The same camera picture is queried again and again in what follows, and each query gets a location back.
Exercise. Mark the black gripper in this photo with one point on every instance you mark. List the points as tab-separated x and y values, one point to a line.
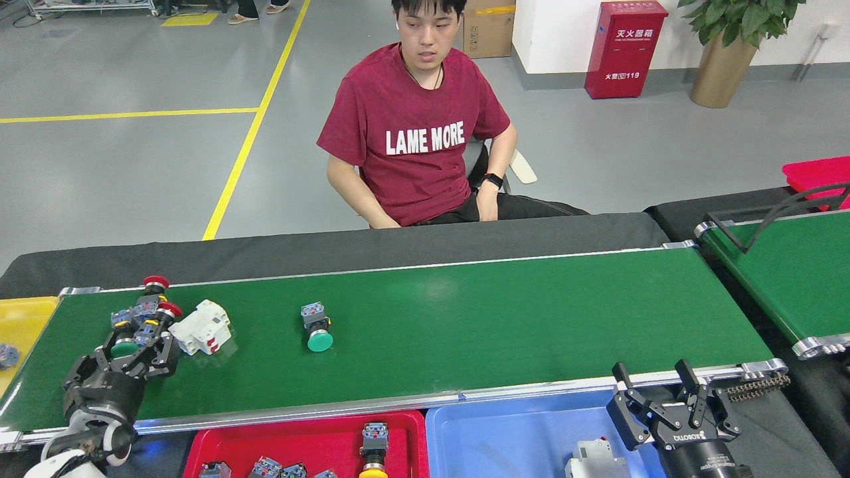
106	395
700	458

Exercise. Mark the red yellow-ringed push button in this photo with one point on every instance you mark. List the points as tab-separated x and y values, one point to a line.
169	309

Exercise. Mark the white circuit breaker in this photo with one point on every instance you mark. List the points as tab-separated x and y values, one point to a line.
199	328
591	459

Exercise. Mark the push button switch block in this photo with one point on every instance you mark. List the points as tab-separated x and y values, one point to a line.
325	474

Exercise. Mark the person's left forearm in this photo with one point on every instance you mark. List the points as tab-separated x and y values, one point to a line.
505	156

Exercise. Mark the person's right forearm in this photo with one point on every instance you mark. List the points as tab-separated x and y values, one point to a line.
368	199

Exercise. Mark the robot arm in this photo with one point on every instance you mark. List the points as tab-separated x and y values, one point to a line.
66	468

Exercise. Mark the yellow plastic tray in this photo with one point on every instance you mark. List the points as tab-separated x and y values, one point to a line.
26	325

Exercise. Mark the blue plastic tray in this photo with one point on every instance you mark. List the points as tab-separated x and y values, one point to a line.
498	445

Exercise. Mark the red plastic tray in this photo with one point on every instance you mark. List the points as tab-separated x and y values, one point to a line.
285	438

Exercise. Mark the green conveyor belt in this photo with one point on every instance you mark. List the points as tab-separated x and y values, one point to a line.
465	318
790	279

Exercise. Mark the person's left hand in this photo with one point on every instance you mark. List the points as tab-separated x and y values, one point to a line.
487	206

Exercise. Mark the person's right hand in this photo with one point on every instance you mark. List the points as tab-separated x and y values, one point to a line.
386	223

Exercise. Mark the red plastic bin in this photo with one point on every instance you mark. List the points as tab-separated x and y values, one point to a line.
813	174

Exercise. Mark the grey office chair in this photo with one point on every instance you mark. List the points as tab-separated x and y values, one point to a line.
523	167

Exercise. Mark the black wrist watch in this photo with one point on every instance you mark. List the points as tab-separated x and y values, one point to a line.
493	180

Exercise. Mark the potted plant in gold pot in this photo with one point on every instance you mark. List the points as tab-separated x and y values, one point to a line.
720	73

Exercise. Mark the metal cart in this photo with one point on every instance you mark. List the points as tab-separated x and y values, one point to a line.
93	6

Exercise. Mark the person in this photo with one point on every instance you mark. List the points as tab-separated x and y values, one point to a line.
412	99
242	18

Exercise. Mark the red fire extinguisher cabinet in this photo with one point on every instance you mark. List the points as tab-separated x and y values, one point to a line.
624	53

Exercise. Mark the cardboard box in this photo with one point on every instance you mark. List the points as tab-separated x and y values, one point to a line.
491	33

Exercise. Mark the white wall conduit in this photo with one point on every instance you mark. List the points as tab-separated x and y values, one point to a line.
829	30

